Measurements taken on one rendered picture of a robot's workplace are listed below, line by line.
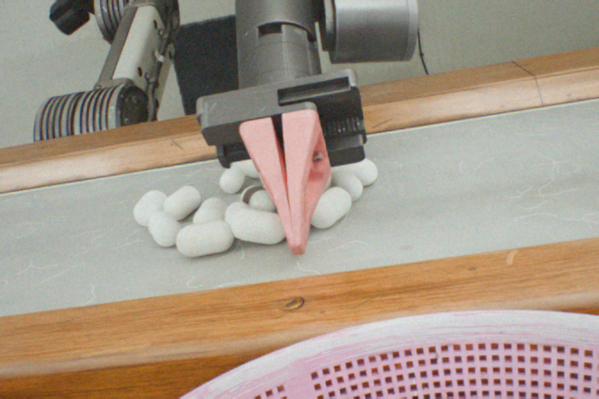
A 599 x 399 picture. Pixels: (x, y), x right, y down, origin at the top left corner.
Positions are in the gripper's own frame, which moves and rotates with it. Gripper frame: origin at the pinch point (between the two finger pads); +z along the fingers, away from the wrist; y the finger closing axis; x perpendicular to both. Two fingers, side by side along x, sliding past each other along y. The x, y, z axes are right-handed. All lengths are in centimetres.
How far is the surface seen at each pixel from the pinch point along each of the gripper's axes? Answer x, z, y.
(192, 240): 1.3, -1.7, -6.7
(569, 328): -9.2, 10.1, 10.9
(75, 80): 138, -153, -100
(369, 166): 6.5, -8.2, 5.0
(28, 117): 144, -146, -122
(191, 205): 6.7, -7.6, -8.6
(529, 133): 12.2, -12.3, 18.4
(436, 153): 11.2, -11.3, 10.5
